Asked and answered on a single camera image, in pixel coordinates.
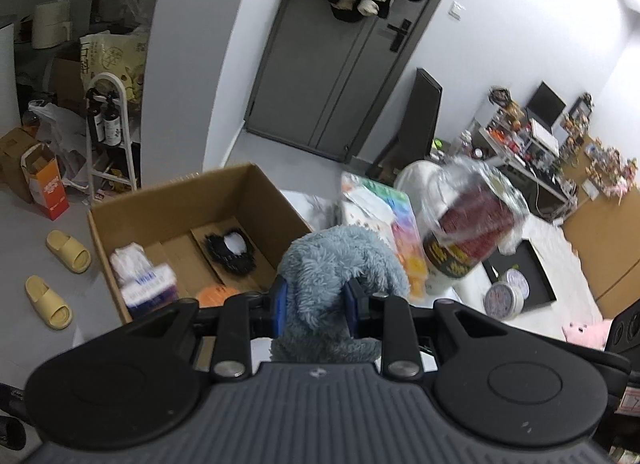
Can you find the orange cardboard box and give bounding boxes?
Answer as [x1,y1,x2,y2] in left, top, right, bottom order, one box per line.
[21,143,68,220]

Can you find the white item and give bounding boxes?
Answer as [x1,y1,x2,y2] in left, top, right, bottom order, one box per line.
[109,243,151,287]

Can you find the round floral tin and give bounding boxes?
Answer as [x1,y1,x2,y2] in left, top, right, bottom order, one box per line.
[504,268,531,297]

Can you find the black leaning board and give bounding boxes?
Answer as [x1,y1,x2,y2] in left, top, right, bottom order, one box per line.
[370,68,443,185]

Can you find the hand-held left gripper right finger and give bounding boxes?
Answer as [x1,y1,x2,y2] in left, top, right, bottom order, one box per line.
[345,278,503,377]

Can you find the black tray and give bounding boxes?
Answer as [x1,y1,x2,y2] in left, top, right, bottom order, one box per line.
[482,239,558,312]

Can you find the colourful picture book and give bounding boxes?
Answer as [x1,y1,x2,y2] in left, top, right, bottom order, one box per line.
[341,171,431,300]

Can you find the grey door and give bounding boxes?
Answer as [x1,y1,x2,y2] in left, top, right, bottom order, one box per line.
[244,0,471,163]

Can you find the black hair clip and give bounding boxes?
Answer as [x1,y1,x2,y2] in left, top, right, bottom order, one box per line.
[202,227,256,275]

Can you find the blue tissue pack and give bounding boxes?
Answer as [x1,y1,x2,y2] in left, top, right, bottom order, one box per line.
[122,264,180,320]

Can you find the white paper packet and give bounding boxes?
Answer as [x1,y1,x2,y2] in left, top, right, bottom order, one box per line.
[342,184,396,230]

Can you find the black door handle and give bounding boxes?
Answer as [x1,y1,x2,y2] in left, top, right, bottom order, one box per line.
[386,19,413,52]

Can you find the clear plastic bag with red item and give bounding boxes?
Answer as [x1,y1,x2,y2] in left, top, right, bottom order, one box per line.
[420,157,531,295]

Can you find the white arched rack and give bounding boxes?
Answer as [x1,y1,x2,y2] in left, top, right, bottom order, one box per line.
[85,73,138,202]

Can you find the black plastic object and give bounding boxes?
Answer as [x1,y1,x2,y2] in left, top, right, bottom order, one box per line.
[602,297,640,395]

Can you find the white flat device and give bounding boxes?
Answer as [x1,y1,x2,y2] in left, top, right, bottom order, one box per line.
[527,118,560,155]

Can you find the dark bottle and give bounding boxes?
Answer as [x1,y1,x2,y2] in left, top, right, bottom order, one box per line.
[87,94,106,145]
[104,97,123,147]

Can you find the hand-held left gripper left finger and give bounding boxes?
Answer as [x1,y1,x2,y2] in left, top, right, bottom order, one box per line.
[125,277,287,380]

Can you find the small brown cardboard box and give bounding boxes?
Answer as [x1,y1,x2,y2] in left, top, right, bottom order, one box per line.
[0,127,43,202]

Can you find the white desk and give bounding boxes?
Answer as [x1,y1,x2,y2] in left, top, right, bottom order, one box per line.
[477,127,576,222]

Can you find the grey-blue plush toy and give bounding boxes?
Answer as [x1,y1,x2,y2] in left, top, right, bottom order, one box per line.
[270,225,410,365]

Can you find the yellow printed bag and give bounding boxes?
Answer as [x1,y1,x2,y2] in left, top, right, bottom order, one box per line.
[80,32,148,102]

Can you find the pink plush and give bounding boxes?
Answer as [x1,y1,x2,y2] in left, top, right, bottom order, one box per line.
[561,318,613,350]

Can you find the white plastic bag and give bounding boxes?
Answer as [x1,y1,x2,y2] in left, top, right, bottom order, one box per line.
[27,99,88,180]

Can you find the yellow slipper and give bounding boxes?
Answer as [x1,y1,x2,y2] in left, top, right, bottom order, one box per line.
[46,230,92,273]
[25,275,73,330]

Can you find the orange burger toy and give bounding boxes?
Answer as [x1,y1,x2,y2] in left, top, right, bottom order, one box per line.
[197,285,238,309]

